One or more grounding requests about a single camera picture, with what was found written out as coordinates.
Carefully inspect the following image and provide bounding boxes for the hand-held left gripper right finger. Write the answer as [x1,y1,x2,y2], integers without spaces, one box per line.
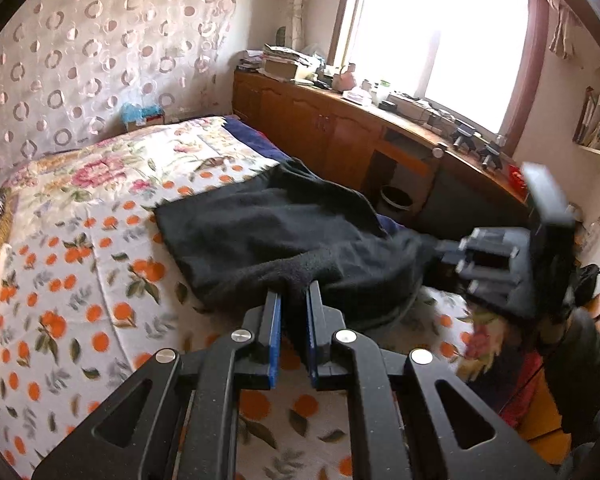
[305,280,557,480]

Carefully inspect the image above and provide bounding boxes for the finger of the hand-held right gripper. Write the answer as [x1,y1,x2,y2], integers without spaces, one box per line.
[450,260,486,297]
[433,236,476,264]

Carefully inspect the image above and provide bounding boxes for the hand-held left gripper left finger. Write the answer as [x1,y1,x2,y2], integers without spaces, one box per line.
[30,287,284,480]

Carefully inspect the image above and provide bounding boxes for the black t-shirt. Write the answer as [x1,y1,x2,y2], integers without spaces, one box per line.
[154,157,461,331]

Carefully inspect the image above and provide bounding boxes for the person's right forearm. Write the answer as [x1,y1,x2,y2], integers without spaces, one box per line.
[540,307,600,441]

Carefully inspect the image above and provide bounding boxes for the black bag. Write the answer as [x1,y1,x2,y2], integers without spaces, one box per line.
[575,262,600,307]

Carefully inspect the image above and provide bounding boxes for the dark waste bin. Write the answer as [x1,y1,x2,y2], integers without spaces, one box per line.
[379,185,415,224]

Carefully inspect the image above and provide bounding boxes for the black tripod gadget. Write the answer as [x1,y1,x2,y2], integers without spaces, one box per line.
[479,136,508,172]
[451,121,481,155]

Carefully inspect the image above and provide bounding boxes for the red cloth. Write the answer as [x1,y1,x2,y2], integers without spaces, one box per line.
[499,350,547,427]

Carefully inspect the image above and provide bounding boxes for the grey flat box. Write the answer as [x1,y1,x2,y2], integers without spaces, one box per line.
[389,92,432,122]

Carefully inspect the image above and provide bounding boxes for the row of books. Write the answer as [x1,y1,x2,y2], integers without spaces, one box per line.
[575,86,600,149]

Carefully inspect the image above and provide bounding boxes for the long wooden cabinet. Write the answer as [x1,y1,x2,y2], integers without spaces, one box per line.
[232,70,536,241]

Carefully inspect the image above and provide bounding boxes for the pink bottle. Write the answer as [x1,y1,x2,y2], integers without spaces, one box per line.
[337,62,358,91]

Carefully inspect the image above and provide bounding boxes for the orange-print bed sheet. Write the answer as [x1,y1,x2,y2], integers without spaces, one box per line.
[0,170,481,480]

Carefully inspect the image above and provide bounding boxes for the bright window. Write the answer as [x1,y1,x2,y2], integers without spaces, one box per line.
[330,0,551,156]

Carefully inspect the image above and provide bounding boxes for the floral bed quilt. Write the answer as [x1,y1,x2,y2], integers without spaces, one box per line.
[0,115,281,241]

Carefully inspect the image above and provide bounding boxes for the cardboard box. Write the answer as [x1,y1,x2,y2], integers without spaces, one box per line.
[125,112,165,129]

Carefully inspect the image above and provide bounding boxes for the pile of papers and books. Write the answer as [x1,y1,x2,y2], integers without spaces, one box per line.
[237,42,327,84]

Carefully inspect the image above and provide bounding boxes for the blue plastic bag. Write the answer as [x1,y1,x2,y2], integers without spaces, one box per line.
[121,102,163,123]

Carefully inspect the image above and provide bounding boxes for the sheer circle-print curtain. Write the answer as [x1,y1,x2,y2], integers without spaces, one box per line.
[0,0,238,186]

